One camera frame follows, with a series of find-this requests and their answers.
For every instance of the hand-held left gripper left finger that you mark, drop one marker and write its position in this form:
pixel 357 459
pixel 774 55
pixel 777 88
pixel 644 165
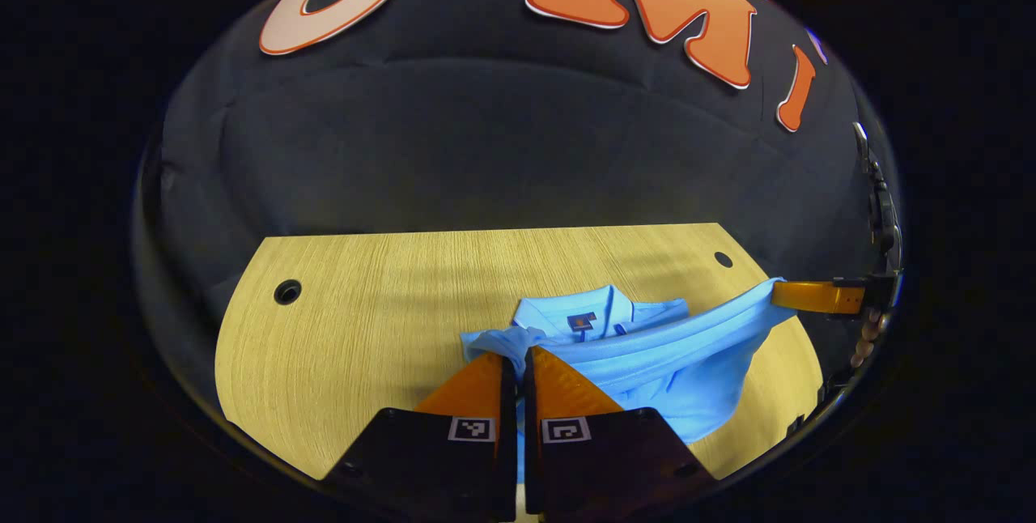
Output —
pixel 508 401

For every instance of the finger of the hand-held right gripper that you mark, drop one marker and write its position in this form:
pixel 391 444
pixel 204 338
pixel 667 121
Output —
pixel 817 296

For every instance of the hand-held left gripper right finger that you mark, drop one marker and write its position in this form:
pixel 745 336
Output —
pixel 530 401

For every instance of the light blue T-shirt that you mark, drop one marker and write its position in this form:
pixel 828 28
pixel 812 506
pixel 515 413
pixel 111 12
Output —
pixel 672 361

